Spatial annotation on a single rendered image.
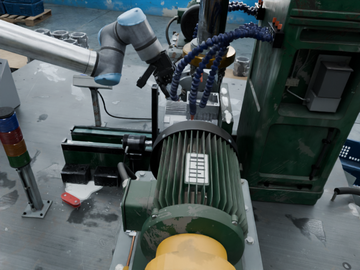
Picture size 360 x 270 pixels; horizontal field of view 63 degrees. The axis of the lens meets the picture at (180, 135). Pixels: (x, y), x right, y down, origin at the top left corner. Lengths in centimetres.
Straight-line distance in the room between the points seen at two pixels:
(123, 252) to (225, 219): 25
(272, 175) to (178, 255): 80
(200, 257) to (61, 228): 81
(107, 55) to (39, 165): 59
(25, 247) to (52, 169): 37
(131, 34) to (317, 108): 66
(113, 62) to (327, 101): 72
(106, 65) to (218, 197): 76
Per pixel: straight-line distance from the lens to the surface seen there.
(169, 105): 113
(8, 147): 101
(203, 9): 97
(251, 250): 63
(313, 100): 99
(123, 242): 62
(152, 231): 44
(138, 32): 106
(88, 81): 144
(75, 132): 135
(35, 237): 114
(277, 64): 89
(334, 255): 118
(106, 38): 114
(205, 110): 108
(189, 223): 42
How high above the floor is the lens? 167
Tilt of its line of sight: 36 degrees down
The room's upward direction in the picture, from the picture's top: 3 degrees clockwise
